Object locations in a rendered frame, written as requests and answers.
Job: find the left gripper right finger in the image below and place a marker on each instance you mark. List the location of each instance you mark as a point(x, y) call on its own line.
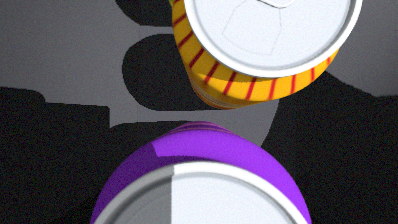
point(318, 215)

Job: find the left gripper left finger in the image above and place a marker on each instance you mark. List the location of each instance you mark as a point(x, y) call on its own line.
point(81, 214)

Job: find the orange drink can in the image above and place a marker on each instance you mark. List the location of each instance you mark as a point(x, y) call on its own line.
point(239, 53)

